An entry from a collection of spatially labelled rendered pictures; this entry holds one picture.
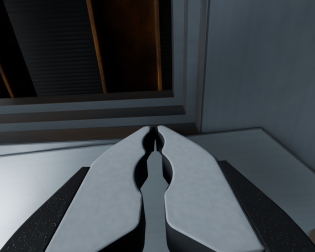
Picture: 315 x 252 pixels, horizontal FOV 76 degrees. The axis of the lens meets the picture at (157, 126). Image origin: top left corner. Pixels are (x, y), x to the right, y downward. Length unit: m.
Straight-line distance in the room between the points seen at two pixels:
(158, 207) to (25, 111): 0.13
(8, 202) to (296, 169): 0.23
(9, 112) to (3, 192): 0.06
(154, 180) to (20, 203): 0.11
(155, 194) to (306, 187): 0.12
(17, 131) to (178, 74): 0.13
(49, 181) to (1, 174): 0.03
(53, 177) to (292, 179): 0.18
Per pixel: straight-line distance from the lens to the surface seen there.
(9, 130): 0.19
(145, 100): 0.16
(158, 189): 0.17
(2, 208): 0.22
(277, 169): 0.18
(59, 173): 0.17
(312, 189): 0.21
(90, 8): 0.27
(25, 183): 0.19
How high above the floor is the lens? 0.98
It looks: 61 degrees down
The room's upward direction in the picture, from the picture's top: 179 degrees clockwise
